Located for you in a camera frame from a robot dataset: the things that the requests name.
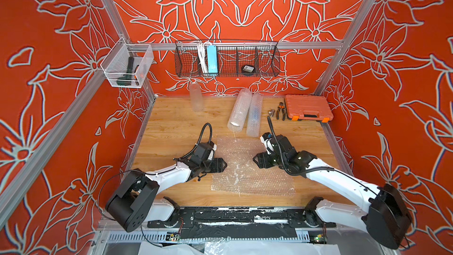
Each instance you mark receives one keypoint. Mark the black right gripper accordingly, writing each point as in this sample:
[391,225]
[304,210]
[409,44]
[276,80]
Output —
[263,155]

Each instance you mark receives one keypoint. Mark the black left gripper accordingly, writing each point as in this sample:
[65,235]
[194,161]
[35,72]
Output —
[218,165]

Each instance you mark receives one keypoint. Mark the bubble wrap sheet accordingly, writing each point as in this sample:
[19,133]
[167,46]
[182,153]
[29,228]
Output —
[243,176]

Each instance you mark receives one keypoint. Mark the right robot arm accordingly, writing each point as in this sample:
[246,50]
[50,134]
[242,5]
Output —
[379,211]

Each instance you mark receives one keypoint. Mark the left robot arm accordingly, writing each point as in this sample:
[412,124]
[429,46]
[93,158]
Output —
[134,201]

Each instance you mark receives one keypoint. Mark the orange tool case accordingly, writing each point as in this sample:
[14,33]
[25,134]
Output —
[307,107]

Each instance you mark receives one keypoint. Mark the small black device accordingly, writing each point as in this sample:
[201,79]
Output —
[247,69]

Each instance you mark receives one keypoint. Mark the light blue box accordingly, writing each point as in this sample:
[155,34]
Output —
[211,51]

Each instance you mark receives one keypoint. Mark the dark green flashlight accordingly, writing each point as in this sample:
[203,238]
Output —
[126,79]

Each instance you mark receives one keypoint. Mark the aluminium horizontal back bar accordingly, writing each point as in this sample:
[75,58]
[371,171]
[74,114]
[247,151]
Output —
[283,45]

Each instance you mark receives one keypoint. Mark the clear acrylic box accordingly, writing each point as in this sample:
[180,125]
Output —
[115,64]

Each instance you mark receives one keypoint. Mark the aluminium left side bar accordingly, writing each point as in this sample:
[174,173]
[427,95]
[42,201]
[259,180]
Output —
[22,182]

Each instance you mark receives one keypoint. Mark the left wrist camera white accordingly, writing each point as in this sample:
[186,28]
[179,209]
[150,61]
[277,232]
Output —
[213,148]

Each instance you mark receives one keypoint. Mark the orange handled pliers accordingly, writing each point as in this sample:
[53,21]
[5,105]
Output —
[281,111]

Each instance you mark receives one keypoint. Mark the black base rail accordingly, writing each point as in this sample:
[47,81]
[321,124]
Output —
[244,223]

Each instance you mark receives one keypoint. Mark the aluminium frame post right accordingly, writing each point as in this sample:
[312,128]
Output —
[350,35]

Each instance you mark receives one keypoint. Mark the aluminium frame post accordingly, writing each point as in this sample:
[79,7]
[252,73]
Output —
[350,35]
[121,31]

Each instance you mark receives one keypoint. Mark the black wire basket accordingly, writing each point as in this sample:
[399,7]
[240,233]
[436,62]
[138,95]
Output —
[192,61]

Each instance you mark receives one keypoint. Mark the aluminium frame post left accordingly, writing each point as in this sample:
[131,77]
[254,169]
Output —
[121,31]

